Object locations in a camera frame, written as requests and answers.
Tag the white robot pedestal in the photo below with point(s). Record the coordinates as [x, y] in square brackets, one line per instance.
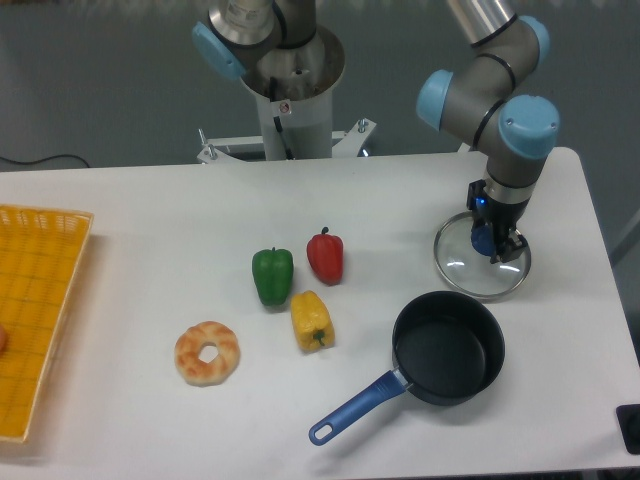
[293, 90]

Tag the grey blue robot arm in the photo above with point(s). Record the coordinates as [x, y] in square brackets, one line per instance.
[479, 105]

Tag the black saucepan blue handle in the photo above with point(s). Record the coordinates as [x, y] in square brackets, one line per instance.
[447, 347]

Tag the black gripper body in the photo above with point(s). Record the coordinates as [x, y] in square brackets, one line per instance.
[495, 205]

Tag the yellow bell pepper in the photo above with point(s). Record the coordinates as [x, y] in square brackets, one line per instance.
[311, 321]

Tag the green bell pepper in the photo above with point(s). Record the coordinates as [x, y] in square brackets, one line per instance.
[272, 271]

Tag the yellow woven basket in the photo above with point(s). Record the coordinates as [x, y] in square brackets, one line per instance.
[41, 250]

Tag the red bell pepper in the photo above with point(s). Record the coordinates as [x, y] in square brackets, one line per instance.
[325, 253]

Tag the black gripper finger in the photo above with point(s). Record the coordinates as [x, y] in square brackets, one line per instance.
[482, 240]
[509, 246]

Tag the black device table corner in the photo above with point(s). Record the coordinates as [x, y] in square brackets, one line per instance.
[628, 417]

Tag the glass lid blue knob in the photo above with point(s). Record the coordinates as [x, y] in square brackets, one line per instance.
[469, 272]

